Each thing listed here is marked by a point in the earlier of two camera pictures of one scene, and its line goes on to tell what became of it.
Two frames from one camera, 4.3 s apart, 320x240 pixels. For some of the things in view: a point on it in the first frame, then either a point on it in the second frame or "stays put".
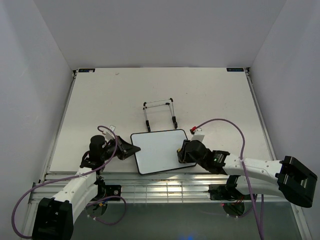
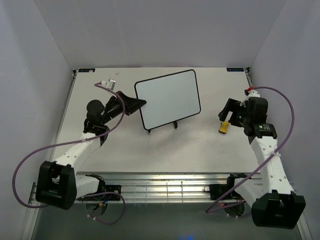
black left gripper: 125,149 -> 131,104
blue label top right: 235,69 stays put
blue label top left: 86,70 stays put
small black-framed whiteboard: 159,150 -> 169,98
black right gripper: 183,155 -> 229,106
